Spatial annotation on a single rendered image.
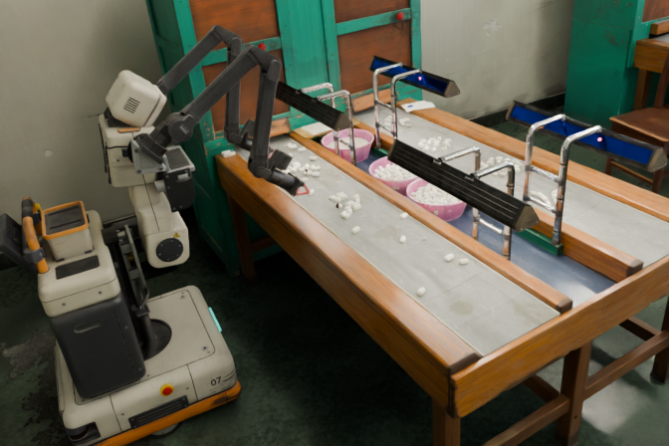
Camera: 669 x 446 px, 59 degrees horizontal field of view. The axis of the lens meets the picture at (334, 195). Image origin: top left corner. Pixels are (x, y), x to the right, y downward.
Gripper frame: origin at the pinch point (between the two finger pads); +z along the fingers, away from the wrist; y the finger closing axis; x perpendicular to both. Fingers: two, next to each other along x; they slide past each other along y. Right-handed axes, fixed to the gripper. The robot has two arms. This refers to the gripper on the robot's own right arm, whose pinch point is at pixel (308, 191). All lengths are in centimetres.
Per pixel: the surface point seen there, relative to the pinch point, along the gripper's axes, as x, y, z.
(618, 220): -49, -74, 75
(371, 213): -4.7, -12.5, 23.6
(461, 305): 1, -77, 16
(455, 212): -22, -29, 47
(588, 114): -134, 98, 268
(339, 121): -29.9, 6.2, 1.3
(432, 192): -24, -14, 46
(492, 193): -33, -78, 1
